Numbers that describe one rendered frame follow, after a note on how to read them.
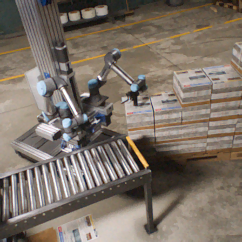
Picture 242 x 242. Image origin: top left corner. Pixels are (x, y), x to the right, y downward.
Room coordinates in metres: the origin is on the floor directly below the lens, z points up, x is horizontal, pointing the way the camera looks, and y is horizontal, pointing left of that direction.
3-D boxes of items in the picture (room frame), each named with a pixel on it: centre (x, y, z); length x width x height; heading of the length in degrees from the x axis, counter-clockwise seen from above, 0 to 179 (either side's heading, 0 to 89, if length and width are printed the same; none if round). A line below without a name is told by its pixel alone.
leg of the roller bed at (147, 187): (1.47, -0.19, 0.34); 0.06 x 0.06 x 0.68; 15
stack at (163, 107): (2.41, -0.72, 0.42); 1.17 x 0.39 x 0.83; 87
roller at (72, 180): (1.57, 0.43, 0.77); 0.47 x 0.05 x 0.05; 15
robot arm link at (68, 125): (1.84, 0.39, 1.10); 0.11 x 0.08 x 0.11; 118
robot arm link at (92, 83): (2.69, 0.18, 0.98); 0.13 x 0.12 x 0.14; 143
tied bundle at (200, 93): (2.41, -0.85, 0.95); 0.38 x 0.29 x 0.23; 179
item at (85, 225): (1.55, 0.53, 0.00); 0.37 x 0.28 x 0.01; 105
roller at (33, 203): (1.48, 0.75, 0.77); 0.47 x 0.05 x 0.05; 15
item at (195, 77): (2.41, -0.85, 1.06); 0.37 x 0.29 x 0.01; 179
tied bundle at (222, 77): (2.40, -1.15, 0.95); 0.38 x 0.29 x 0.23; 177
